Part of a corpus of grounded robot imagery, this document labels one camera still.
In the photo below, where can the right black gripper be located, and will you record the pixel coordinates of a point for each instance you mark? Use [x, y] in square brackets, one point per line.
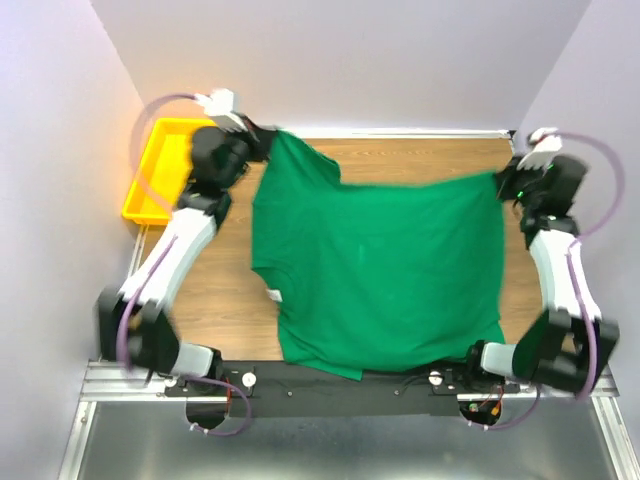
[505, 177]

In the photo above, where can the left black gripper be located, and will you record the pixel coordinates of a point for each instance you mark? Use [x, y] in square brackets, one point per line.
[260, 141]

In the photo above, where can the yellow plastic tray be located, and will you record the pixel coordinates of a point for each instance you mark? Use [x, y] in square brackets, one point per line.
[166, 165]

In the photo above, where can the green t shirt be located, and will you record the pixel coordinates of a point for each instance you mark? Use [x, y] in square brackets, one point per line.
[372, 276]

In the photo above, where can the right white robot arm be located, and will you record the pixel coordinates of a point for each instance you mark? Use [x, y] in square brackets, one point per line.
[569, 344]

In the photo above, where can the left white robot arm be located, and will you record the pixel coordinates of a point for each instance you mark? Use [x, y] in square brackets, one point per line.
[134, 325]

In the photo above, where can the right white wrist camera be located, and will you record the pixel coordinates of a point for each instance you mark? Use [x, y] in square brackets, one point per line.
[544, 144]

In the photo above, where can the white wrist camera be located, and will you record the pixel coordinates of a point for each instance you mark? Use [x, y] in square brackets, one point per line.
[544, 144]
[219, 106]

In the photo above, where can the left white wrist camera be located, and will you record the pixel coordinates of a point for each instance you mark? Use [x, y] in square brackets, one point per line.
[219, 106]

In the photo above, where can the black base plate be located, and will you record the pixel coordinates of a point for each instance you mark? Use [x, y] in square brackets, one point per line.
[276, 390]

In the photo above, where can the aluminium frame rail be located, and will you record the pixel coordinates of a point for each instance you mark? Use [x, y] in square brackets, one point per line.
[109, 382]

